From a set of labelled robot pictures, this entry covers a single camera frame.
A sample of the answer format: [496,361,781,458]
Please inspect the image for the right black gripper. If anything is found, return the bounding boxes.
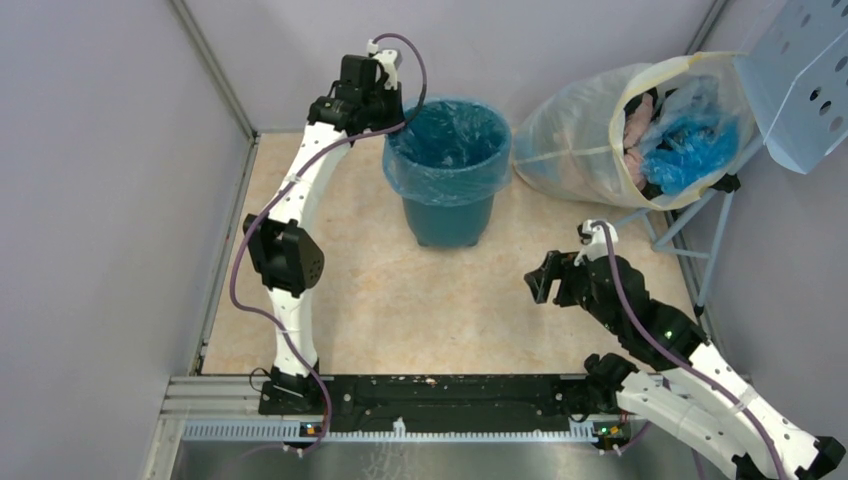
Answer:
[524,246,622,334]

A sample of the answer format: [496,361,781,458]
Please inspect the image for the blue plastic trash bag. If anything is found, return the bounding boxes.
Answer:
[382,97,512,207]

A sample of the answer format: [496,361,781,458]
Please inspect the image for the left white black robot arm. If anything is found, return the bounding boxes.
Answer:
[243,49,405,414]

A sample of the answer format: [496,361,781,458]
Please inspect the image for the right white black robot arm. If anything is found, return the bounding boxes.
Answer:
[524,251,847,479]

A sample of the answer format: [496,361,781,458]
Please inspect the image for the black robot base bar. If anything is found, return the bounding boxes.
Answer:
[258,374,624,434]

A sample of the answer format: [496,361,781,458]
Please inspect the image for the teal plastic trash bin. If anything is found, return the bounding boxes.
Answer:
[402,195,495,249]

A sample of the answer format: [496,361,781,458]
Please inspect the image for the blue bags inside large bag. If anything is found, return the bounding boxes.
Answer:
[639,76,740,200]

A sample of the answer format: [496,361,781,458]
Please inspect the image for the large translucent stuffed bag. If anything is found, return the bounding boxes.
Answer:
[512,52,756,211]

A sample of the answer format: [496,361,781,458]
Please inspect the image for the perforated white metal panel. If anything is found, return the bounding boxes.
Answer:
[734,0,847,174]

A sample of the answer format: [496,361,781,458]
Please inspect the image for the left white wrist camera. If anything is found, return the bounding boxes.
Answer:
[366,39,403,90]

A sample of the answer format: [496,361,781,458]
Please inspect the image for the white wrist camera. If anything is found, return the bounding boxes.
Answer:
[366,39,403,90]
[574,219,618,266]

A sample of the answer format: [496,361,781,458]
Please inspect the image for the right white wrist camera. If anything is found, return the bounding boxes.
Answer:
[574,219,618,266]

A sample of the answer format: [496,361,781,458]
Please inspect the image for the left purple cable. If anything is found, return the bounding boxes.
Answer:
[228,33,429,458]

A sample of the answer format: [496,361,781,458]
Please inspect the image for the purple cable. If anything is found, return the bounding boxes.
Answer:
[228,33,429,458]
[589,220,790,480]

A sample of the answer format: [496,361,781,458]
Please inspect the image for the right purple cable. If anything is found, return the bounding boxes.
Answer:
[589,220,790,480]

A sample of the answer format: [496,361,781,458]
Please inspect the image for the aluminium frame post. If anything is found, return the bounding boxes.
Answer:
[167,0,257,143]

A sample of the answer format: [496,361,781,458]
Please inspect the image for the white slotted cable duct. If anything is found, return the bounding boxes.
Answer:
[182,420,597,443]

